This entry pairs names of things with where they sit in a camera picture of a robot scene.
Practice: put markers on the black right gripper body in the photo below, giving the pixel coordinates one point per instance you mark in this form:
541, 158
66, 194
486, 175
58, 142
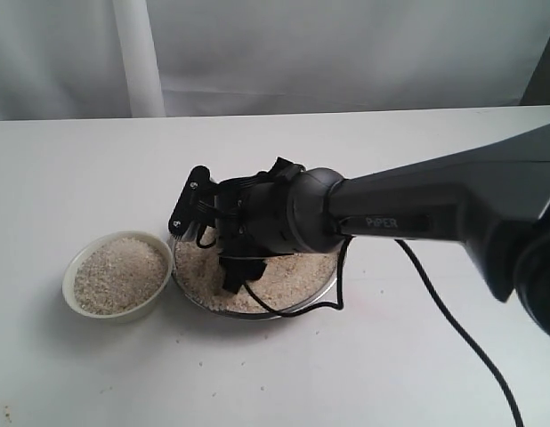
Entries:
257, 219

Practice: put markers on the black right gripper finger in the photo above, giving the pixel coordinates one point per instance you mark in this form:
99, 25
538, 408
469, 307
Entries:
239, 272

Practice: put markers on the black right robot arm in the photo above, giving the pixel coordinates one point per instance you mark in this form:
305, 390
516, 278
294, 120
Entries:
493, 200

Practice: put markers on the rice in steel tray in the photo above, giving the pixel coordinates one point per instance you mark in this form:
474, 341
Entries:
293, 280

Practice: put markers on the rice in white bowl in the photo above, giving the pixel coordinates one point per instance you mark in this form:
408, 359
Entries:
119, 276

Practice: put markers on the white ceramic bowl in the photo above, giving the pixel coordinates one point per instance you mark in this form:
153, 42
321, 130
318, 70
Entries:
67, 287

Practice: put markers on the round steel tray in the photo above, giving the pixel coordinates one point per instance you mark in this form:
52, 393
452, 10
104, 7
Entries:
328, 289

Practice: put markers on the white backdrop curtain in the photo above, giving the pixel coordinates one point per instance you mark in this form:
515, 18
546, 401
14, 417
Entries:
109, 59

